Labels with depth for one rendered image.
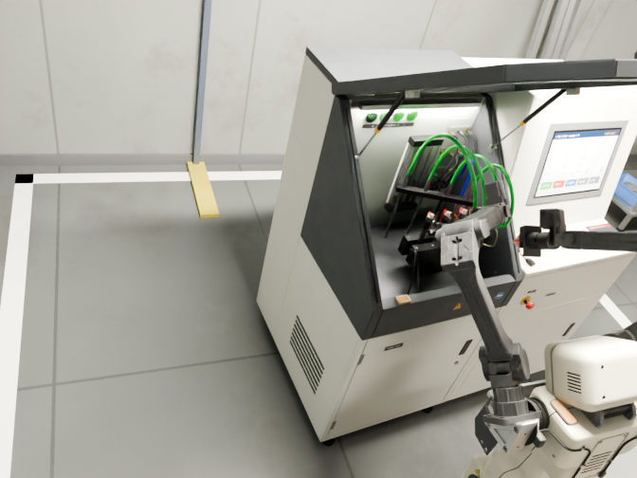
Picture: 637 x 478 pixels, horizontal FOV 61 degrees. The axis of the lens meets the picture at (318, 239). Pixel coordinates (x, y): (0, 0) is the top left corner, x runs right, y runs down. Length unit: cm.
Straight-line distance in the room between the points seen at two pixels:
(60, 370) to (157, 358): 43
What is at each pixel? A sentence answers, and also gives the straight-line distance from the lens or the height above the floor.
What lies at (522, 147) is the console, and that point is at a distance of 227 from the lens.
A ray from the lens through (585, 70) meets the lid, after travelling 130.
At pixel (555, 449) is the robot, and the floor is 116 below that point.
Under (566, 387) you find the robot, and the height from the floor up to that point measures 128.
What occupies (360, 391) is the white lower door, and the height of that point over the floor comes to 43.
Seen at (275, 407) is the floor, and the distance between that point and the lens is 270.
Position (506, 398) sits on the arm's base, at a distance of 147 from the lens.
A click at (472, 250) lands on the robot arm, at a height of 156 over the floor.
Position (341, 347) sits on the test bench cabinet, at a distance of 215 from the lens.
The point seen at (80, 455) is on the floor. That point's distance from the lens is 258.
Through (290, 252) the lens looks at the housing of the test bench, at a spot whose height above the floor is 65.
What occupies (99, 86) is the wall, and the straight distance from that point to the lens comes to 371.
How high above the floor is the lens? 227
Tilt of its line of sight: 40 degrees down
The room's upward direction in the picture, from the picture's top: 15 degrees clockwise
